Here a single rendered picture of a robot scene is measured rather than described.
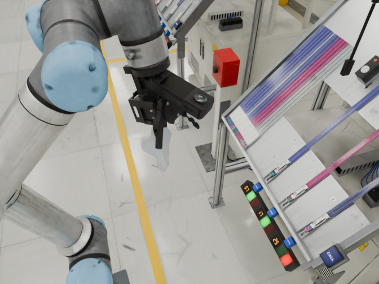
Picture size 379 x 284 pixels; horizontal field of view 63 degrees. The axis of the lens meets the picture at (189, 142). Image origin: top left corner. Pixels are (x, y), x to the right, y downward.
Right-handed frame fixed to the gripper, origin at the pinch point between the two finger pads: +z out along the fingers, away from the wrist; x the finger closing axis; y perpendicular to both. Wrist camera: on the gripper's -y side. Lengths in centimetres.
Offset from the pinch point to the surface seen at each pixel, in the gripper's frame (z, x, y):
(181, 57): 30, -110, 76
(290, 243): 48, -17, -16
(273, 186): 42, -33, -6
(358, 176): 59, -64, -29
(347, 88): 17, -59, -23
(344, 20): 3, -82, -18
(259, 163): 39, -40, 2
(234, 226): 107, -56, 29
